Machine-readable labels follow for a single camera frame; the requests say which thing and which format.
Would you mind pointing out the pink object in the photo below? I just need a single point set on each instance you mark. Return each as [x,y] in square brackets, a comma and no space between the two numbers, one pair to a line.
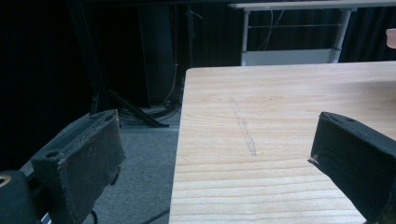
[391,38]

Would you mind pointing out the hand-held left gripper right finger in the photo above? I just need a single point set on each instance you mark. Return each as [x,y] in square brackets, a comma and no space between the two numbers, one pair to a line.
[355,155]

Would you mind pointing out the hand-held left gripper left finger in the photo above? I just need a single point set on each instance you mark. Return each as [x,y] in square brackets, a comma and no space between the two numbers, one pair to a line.
[79,165]

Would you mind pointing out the black curtain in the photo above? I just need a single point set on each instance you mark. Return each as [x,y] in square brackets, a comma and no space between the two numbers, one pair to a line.
[218,31]

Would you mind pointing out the white table frame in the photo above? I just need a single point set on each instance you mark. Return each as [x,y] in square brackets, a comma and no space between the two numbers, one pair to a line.
[289,37]

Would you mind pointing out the black metal stand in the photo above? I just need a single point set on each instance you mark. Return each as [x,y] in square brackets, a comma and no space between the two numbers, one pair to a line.
[124,105]

